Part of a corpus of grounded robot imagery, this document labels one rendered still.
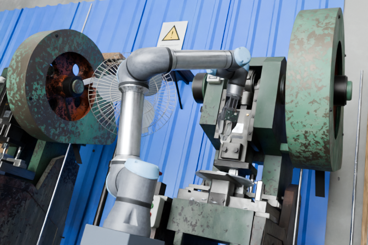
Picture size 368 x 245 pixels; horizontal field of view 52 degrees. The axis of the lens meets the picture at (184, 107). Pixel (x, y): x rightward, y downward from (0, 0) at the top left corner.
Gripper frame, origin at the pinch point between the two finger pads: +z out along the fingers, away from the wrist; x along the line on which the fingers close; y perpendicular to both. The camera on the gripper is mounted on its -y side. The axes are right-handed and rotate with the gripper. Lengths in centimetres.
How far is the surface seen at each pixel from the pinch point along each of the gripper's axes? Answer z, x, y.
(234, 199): 27.3, 12.0, -1.9
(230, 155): 9.5, 8.0, -15.8
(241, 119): -8.9, 10.8, -25.3
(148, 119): 7, -40, -78
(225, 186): 22.2, 7.0, -3.3
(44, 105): 14, -109, -80
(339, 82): -38, 51, -13
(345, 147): -2, 109, -115
